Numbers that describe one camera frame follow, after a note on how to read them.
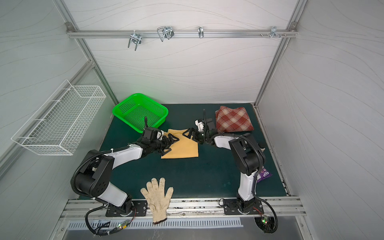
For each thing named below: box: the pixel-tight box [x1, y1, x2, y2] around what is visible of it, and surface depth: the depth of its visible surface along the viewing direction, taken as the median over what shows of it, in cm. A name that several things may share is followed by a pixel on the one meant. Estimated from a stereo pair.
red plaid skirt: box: [215, 106, 254, 133], surface depth 109 cm
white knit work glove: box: [140, 177, 174, 224], surface depth 78 cm
